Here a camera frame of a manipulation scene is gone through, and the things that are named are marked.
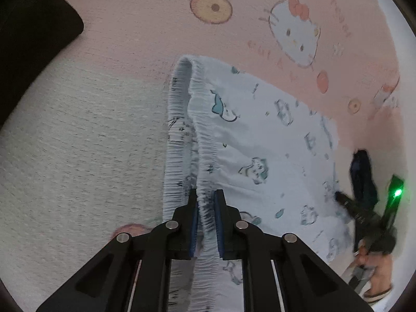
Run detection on pink white printed blanket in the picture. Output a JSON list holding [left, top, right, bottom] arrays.
[[0, 0, 407, 312]]

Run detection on black cloth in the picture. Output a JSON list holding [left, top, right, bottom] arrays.
[[0, 0, 85, 131]]

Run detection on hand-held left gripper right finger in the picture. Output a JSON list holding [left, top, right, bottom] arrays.
[[214, 189, 374, 312]]

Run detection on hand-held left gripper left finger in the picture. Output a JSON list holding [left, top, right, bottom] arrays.
[[36, 188, 199, 312]]

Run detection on person's right hand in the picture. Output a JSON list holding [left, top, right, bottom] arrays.
[[355, 242, 394, 295]]

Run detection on white printed pajama pants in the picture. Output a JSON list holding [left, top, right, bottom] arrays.
[[162, 55, 356, 312]]

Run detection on dark navy garment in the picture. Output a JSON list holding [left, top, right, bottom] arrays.
[[349, 149, 380, 209]]

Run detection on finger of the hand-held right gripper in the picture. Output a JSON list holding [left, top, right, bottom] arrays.
[[334, 190, 361, 217]]

